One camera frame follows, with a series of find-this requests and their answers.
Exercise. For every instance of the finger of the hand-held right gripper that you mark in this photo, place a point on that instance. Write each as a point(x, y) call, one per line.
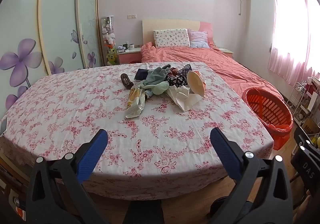
point(308, 142)

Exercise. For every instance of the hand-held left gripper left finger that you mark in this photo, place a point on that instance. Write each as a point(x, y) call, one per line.
point(91, 156)

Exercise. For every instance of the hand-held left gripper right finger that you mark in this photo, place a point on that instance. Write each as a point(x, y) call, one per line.
point(225, 156)

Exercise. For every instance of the red plastic laundry basket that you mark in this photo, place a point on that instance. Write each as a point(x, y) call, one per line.
point(265, 111)

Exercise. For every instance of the brown hair clip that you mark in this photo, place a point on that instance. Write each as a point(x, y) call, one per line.
point(125, 80)

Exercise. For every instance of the black floral cloth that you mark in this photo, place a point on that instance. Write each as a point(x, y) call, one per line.
point(176, 80)

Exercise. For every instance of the light green cloth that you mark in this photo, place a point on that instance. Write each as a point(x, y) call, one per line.
point(160, 88)

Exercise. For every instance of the navy cloth pouch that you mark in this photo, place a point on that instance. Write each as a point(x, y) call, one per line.
point(141, 74)

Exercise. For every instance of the red plaid cloth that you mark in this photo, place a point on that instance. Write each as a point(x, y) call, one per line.
point(173, 71)

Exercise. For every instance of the grey-blue cloth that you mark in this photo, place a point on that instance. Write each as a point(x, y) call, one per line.
point(156, 74)

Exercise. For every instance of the yellow object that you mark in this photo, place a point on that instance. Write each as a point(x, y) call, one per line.
point(318, 142)

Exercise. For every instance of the cardboard box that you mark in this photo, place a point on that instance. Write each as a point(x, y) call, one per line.
point(310, 126)

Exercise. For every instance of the white board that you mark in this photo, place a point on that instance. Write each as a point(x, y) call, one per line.
point(313, 101)

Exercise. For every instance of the dark shoe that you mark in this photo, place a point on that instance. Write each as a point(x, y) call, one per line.
point(217, 207)

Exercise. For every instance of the pink floral tablecloth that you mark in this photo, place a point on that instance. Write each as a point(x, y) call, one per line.
point(75, 104)

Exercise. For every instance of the white device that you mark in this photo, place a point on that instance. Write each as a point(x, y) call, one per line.
point(3, 127)

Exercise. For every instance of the bed with pink duvet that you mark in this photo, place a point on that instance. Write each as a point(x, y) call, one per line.
point(200, 61)

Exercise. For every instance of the green plush toy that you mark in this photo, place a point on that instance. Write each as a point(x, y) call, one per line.
point(111, 56)

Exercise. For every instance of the pink white nightstand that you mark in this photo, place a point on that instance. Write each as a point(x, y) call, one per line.
point(128, 57)
point(228, 52)

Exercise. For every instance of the pink curtain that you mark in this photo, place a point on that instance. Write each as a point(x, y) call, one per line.
point(287, 39)

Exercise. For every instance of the dark mug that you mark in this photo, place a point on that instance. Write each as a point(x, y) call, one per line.
point(125, 47)

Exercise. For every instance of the white mug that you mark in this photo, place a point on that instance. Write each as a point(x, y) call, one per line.
point(131, 46)

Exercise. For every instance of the pink striped pillow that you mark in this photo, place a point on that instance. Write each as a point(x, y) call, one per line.
point(198, 39)

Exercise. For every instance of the clear tube of plush toys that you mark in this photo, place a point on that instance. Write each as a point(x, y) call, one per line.
point(108, 31)

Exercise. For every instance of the floral print pillow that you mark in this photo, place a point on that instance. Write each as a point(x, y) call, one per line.
point(171, 38)

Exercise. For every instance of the wardrobe with purple flower doors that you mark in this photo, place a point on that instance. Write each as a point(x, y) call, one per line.
point(57, 26)

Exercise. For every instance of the beige pink bed headboard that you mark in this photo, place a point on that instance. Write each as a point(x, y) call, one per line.
point(170, 24)

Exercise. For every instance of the white air conditioner pipe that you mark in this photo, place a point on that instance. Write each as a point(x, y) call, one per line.
point(240, 1)

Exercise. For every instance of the wall socket plate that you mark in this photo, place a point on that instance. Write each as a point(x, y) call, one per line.
point(131, 16)

